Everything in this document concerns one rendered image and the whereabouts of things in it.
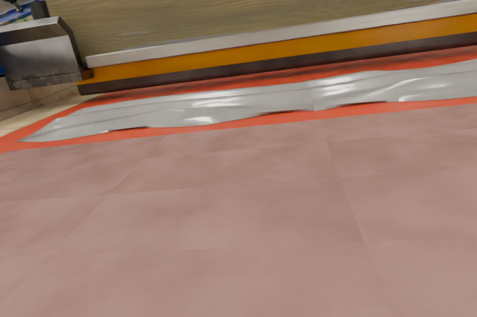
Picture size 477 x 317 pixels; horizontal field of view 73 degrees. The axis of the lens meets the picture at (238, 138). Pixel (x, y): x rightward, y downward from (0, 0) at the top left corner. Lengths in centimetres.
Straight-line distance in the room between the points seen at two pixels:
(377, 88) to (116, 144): 14
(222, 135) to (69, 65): 19
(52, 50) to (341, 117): 24
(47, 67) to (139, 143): 18
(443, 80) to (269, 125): 9
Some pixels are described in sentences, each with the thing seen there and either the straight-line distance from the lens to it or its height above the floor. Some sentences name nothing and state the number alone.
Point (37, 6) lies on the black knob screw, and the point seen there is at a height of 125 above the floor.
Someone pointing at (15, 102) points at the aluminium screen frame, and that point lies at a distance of 36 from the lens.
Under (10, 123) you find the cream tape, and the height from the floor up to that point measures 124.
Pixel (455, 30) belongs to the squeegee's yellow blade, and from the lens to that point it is 31.
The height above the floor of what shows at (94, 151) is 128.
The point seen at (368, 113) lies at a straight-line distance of 16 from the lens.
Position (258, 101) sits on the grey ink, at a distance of 19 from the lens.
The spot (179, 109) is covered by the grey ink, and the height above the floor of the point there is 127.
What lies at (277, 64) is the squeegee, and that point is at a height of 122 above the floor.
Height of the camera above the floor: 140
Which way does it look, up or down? 50 degrees down
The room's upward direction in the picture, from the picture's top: 17 degrees counter-clockwise
